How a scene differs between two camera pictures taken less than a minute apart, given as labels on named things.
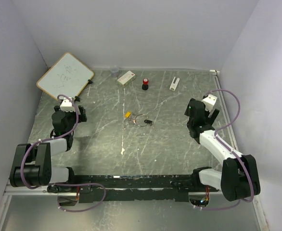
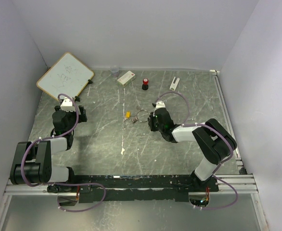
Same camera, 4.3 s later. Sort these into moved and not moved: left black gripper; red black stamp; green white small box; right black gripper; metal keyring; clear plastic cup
Moved: metal keyring; right black gripper
Not moved: clear plastic cup; red black stamp; left black gripper; green white small box
